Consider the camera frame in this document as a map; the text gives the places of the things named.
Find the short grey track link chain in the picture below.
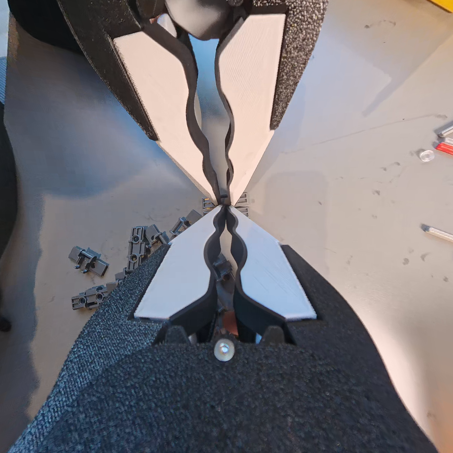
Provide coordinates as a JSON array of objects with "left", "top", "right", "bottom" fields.
[{"left": 202, "top": 193, "right": 251, "bottom": 217}]

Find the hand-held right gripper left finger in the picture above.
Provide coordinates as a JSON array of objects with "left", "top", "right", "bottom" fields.
[{"left": 134, "top": 206, "right": 227, "bottom": 343}]

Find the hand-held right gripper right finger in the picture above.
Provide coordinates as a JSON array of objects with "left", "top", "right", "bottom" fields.
[{"left": 226, "top": 206, "right": 317, "bottom": 343}]

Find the black armrest pad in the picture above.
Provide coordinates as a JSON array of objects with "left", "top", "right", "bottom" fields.
[{"left": 7, "top": 0, "right": 85, "bottom": 55}]

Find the small grey track link cluster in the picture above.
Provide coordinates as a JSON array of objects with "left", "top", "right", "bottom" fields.
[{"left": 69, "top": 209, "right": 235, "bottom": 311}]

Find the grey desk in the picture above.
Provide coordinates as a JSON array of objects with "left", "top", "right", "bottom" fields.
[{"left": 0, "top": 0, "right": 453, "bottom": 443}]

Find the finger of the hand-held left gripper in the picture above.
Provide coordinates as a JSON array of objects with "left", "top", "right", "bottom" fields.
[
  {"left": 214, "top": 13, "right": 287, "bottom": 207},
  {"left": 113, "top": 30, "right": 223, "bottom": 206}
]

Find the scatter of black red pins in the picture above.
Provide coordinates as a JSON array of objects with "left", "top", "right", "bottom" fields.
[{"left": 418, "top": 122, "right": 453, "bottom": 245}]

